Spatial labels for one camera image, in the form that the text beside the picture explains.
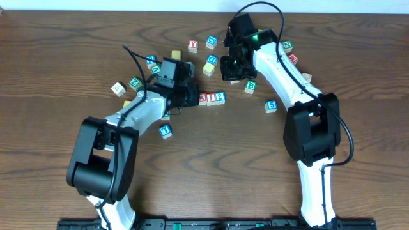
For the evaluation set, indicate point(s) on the blue P block left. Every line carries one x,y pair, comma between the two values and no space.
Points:
151,61

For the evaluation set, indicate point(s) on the red M block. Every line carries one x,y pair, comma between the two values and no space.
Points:
293,58

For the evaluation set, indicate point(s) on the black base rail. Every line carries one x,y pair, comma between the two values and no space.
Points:
274,224

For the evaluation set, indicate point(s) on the red I block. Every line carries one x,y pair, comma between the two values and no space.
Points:
210,99

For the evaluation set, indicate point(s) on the yellow block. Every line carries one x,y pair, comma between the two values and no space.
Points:
126,103
208,69
176,54

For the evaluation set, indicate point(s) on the blue 5 block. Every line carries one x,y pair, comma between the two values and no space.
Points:
271,106

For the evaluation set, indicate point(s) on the green B block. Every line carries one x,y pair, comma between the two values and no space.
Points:
250,87

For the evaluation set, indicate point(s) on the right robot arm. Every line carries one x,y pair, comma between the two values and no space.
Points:
311,131

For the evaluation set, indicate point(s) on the green L block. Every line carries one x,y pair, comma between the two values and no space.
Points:
166,117

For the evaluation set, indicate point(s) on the blue 2 block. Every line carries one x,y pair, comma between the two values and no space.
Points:
220,98

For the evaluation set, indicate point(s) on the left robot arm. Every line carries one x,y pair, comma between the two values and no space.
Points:
103,160

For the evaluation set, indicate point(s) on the plain picture block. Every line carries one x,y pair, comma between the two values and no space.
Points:
118,89
307,77

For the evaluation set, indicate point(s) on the plain picture block left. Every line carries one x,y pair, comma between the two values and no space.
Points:
118,89

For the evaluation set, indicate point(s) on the blue L block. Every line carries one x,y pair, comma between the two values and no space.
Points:
165,131

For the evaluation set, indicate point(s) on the green N block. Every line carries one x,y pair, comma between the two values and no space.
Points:
288,46

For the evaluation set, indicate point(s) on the yellow block far left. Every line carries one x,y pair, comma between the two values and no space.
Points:
126,103

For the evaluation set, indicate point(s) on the plain picture block right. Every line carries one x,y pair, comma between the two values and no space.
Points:
307,77

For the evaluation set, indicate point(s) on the blue C block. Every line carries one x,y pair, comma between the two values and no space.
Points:
211,42

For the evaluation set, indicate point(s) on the blue D block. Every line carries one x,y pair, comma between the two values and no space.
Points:
213,60

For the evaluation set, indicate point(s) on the green Z block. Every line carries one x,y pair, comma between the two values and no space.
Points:
135,83

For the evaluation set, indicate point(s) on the green V block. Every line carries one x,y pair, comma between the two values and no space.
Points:
155,69

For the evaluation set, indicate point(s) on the red Y block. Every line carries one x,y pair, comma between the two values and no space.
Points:
193,46

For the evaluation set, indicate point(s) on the red A block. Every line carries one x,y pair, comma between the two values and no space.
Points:
202,99

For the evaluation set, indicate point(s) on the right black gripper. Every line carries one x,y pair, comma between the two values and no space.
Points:
228,74

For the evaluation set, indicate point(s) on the yellow block centre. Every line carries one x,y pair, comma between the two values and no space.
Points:
208,69

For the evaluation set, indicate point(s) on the yellow block upper left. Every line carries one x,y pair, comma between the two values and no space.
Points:
176,54

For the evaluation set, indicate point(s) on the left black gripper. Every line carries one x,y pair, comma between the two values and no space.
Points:
194,98

